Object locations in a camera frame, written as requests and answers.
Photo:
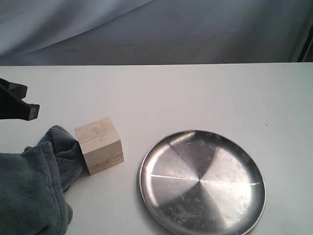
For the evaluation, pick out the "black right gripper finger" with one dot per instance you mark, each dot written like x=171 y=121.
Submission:
x=18 y=90

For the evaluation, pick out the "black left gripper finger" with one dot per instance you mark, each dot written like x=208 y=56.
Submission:
x=14 y=108

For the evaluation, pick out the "grey fleece cloth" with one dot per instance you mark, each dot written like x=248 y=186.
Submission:
x=32 y=185

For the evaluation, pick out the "light wooden cube block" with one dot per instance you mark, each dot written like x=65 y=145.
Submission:
x=100 y=144

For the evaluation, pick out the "grey fabric backdrop curtain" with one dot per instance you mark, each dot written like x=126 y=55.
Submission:
x=151 y=32

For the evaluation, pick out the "round stainless steel plate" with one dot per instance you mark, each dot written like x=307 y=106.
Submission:
x=196 y=182

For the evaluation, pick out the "dark stand pole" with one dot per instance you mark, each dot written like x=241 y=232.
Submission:
x=305 y=49

